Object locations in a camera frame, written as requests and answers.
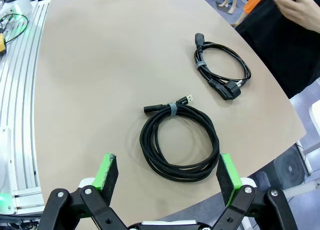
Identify person's right hand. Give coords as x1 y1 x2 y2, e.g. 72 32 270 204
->
271 0 320 32

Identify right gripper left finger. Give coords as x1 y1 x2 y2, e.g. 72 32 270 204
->
37 153 129 230

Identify aluminium profile frame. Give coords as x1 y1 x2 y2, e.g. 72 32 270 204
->
0 1 52 213

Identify person torso black t-shirt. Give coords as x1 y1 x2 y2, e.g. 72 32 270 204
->
234 0 320 100

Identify thin green cable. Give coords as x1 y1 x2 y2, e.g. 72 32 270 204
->
0 13 30 43

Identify black braided USB cable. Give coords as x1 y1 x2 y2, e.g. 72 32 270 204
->
139 94 220 182

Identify black power cable with plug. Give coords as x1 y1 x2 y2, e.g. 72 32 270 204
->
193 32 252 101

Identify mannequin yellow hoodie orange pants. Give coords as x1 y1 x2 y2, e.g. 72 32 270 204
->
231 0 272 28

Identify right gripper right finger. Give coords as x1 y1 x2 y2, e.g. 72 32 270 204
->
212 153 298 230

